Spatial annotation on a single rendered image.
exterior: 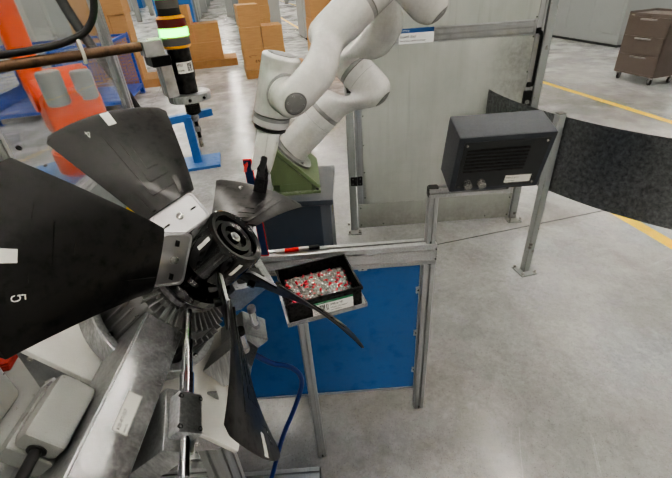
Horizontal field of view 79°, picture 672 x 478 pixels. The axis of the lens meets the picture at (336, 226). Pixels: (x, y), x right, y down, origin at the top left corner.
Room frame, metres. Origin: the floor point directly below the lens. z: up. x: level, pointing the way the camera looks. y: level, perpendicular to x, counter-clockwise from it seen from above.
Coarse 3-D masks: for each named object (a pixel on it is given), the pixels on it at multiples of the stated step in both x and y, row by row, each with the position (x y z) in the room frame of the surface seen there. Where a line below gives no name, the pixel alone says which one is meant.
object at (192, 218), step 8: (184, 200) 0.68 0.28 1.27; (192, 200) 0.68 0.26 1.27; (168, 208) 0.66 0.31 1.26; (176, 208) 0.66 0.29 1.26; (184, 208) 0.67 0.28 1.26; (200, 208) 0.67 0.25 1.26; (160, 216) 0.65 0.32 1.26; (168, 216) 0.65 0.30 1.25; (184, 216) 0.65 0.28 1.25; (192, 216) 0.66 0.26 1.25; (200, 216) 0.66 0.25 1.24; (160, 224) 0.64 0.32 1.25; (176, 224) 0.64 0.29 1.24; (184, 224) 0.64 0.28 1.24; (192, 224) 0.64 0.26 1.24; (184, 232) 0.63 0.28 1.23
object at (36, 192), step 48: (0, 192) 0.42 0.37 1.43; (48, 192) 0.46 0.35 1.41; (0, 240) 0.39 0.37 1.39; (48, 240) 0.42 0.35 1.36; (96, 240) 0.46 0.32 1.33; (144, 240) 0.51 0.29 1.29; (0, 288) 0.36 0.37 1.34; (48, 288) 0.39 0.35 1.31; (96, 288) 0.43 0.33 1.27; (144, 288) 0.49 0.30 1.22; (0, 336) 0.33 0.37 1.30; (48, 336) 0.36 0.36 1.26
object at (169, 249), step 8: (168, 232) 0.55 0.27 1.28; (168, 240) 0.55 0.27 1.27; (184, 240) 0.57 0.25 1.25; (168, 248) 0.54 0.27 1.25; (176, 248) 0.56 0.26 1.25; (184, 248) 0.57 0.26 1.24; (168, 256) 0.54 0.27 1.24; (176, 256) 0.55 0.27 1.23; (184, 256) 0.56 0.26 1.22; (160, 264) 0.53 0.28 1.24; (168, 264) 0.54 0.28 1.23; (176, 264) 0.55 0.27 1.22; (184, 264) 0.56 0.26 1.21; (160, 272) 0.52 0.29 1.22; (168, 272) 0.53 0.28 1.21; (176, 272) 0.54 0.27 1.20; (184, 272) 0.56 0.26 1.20; (160, 280) 0.52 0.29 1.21; (168, 280) 0.53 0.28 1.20; (176, 280) 0.54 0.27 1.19
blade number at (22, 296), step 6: (24, 288) 0.37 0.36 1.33; (30, 288) 0.38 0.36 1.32; (6, 294) 0.36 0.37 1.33; (12, 294) 0.36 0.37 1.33; (18, 294) 0.36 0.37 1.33; (24, 294) 0.37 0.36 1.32; (30, 294) 0.37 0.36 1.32; (6, 300) 0.35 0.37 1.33; (12, 300) 0.36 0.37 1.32; (18, 300) 0.36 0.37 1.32; (24, 300) 0.36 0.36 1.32; (30, 300) 0.37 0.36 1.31; (6, 306) 0.35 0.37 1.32; (12, 306) 0.35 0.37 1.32; (18, 306) 0.36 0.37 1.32
